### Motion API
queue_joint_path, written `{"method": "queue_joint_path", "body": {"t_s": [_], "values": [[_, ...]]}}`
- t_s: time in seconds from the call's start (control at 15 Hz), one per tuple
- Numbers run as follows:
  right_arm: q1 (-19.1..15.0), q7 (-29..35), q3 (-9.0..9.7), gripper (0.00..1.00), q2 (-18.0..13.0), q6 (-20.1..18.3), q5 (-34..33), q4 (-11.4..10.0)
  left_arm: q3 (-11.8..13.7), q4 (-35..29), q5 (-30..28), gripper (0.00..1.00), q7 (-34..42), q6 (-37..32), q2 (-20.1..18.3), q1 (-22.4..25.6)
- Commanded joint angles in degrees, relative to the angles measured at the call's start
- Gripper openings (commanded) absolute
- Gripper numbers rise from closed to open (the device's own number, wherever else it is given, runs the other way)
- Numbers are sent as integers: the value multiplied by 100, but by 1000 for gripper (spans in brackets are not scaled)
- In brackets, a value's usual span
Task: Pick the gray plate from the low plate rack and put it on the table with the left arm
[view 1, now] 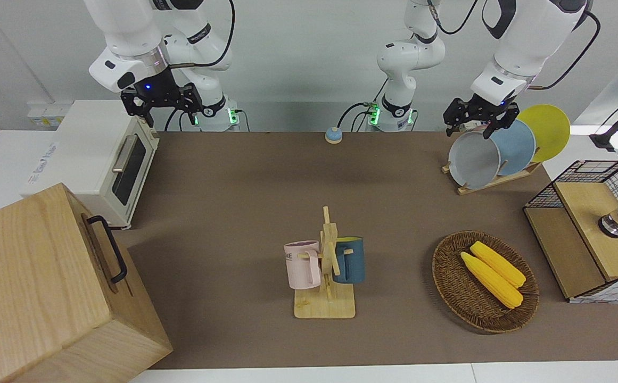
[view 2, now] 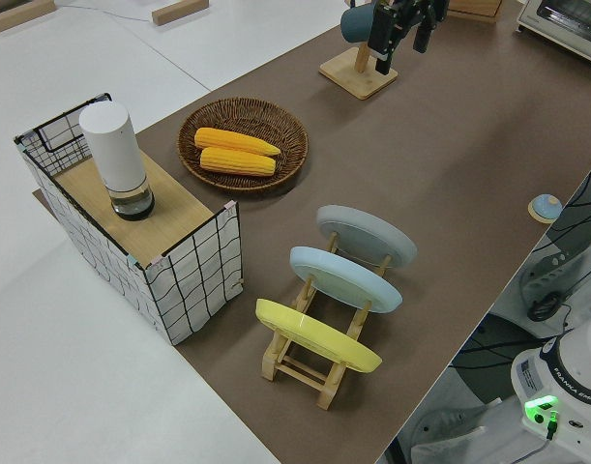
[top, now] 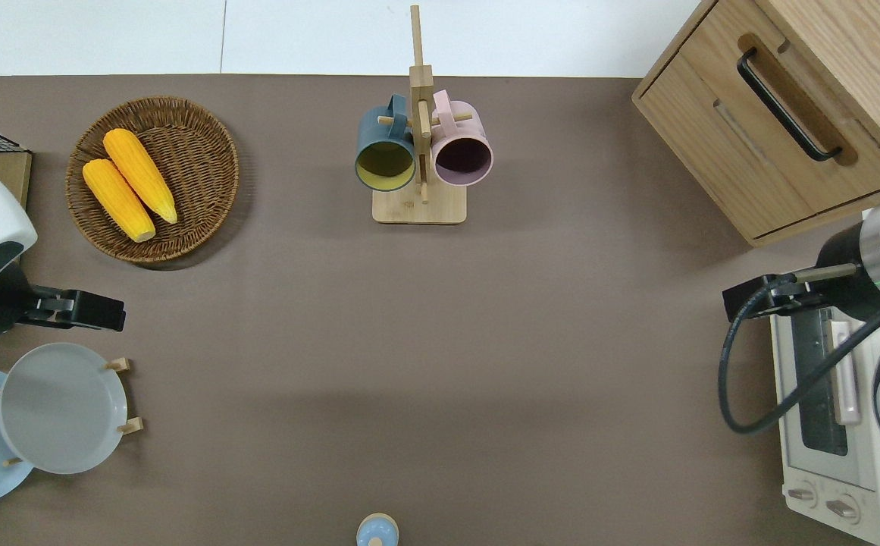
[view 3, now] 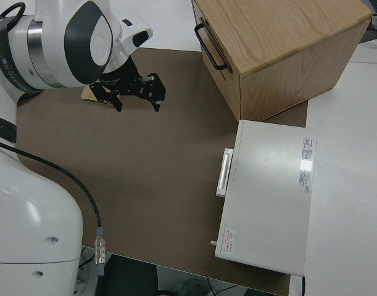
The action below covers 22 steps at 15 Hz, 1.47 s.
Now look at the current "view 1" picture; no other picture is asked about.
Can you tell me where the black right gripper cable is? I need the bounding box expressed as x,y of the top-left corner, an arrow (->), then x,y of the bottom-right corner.
168,0 -> 235,69

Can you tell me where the white toaster oven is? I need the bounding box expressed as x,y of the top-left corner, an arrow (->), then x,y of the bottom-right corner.
20,99 -> 160,230

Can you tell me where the brown wicker basket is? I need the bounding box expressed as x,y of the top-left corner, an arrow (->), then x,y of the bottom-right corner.
432,230 -> 540,334

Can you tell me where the wooden mug tree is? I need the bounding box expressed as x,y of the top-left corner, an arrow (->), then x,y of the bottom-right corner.
294,206 -> 356,319

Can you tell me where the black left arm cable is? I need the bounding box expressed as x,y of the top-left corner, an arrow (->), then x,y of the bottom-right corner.
429,0 -> 480,36

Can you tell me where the dark blue mug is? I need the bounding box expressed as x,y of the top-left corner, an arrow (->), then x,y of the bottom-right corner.
333,237 -> 366,285

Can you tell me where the light blue plate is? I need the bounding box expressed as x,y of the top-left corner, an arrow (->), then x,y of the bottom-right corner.
490,119 -> 537,177

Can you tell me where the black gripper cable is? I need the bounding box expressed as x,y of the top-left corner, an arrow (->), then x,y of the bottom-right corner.
168,0 -> 235,69
527,11 -> 602,91

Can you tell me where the black cabinet handle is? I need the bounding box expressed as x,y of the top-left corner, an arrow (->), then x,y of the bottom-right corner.
86,215 -> 128,284

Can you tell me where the pink mug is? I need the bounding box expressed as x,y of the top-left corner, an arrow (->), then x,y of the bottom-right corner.
284,240 -> 323,290

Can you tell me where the white wall socket strip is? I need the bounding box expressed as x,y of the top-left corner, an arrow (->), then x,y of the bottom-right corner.
27,102 -> 67,127

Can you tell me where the low wooden plate rack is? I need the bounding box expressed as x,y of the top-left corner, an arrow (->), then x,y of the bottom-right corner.
442,161 -> 542,196

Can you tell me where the yellow plate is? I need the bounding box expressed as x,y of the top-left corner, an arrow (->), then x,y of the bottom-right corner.
516,104 -> 571,163

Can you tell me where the wooden cabinet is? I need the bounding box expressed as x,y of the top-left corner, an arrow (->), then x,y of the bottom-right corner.
0,182 -> 174,383

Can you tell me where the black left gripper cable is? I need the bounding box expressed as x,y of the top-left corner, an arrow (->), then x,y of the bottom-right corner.
527,11 -> 602,91

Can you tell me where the black left base cable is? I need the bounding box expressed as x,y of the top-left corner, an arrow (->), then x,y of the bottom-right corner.
338,79 -> 389,132

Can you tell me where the brown table mat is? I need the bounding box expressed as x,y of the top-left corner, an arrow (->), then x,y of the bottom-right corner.
114,130 -> 618,370

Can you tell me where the silver toaster oven handle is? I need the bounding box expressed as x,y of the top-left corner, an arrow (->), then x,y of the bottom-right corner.
112,134 -> 139,173

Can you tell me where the black wire wooden shelf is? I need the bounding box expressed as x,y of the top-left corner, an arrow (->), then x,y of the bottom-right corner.
523,160 -> 618,304

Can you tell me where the yellow corn cob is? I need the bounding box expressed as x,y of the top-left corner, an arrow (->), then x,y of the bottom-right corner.
470,241 -> 527,289
460,252 -> 524,309

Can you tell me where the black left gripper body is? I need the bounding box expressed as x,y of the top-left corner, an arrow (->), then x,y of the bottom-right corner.
466,93 -> 509,124

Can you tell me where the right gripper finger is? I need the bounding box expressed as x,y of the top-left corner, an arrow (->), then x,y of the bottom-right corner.
121,89 -> 155,128
180,82 -> 204,116

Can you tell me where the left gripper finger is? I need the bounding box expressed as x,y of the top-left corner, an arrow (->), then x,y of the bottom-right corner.
483,102 -> 520,140
443,97 -> 474,138

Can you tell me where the gray plate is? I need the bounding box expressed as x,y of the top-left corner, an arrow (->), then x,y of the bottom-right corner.
448,131 -> 501,190

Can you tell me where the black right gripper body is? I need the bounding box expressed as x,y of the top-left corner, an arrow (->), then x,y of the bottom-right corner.
133,68 -> 188,111

